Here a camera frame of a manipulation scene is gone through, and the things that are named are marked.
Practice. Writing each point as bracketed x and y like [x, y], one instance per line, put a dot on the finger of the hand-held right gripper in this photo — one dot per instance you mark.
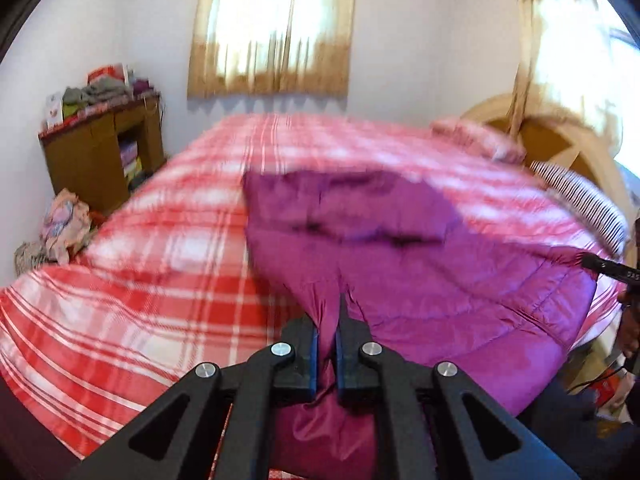
[607, 266]

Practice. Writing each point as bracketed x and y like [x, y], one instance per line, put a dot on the grey crumpled cloth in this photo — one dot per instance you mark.
[30, 257]

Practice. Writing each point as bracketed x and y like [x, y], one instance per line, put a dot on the white printed box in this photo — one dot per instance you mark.
[55, 110]

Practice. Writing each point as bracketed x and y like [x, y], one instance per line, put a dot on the beige floral window curtain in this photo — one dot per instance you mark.
[270, 60]

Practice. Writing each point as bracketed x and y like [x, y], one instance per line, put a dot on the pile of grey clothes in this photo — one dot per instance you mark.
[95, 94]

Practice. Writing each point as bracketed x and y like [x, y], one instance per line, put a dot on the purple puffer jacket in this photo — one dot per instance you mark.
[425, 280]

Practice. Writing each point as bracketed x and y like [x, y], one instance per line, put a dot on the brown wooden cabinet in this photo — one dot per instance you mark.
[80, 160]

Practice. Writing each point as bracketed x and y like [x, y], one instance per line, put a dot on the yellow flat box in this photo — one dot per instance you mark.
[132, 167]

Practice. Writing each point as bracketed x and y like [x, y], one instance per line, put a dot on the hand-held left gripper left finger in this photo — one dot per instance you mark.
[312, 355]

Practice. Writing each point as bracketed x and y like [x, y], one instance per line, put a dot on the purple flat box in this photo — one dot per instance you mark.
[129, 150]

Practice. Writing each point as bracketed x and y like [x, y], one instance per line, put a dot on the pile of pastel clothes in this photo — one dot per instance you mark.
[65, 225]

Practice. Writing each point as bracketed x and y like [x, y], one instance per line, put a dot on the striped pillow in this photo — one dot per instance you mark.
[580, 195]

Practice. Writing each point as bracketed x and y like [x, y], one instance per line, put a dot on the purple folded cloth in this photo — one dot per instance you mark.
[141, 86]

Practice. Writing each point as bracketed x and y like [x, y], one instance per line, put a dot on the long beige floral curtain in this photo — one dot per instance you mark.
[565, 35]

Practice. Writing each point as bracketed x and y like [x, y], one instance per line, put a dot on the wooden bed headboard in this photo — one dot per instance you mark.
[545, 135]

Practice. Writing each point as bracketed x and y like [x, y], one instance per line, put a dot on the pink pillow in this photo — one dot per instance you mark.
[475, 137]

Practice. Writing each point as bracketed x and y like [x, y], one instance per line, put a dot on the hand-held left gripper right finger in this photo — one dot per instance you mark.
[340, 360]

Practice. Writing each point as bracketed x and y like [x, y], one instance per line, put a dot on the red box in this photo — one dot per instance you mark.
[106, 72]

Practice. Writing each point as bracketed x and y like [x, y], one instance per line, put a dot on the bed with red plaid sheet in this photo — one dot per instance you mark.
[175, 270]

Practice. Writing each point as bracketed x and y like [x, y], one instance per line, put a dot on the person's dark clothing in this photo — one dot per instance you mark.
[575, 435]

